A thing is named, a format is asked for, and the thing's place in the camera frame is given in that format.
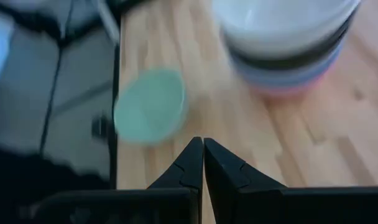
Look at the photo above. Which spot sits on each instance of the white plastic bowl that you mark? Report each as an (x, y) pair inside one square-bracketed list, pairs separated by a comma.
[(279, 25)]

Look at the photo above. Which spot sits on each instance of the pink plastic bowl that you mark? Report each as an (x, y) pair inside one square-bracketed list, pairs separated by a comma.
[(288, 91)]

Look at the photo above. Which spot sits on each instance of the dark gray plastic bowl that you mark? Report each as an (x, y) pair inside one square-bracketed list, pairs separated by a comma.
[(288, 62)]

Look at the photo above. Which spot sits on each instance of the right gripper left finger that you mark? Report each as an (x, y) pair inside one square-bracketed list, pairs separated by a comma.
[(164, 205)]

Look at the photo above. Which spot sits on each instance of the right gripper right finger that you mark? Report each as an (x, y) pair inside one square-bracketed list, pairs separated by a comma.
[(270, 205)]

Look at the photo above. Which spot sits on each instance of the green plastic bowl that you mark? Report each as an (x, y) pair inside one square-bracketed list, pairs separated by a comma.
[(148, 109)]

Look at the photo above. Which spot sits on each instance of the lavender plastic bowl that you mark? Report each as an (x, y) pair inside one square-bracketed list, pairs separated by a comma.
[(285, 77)]

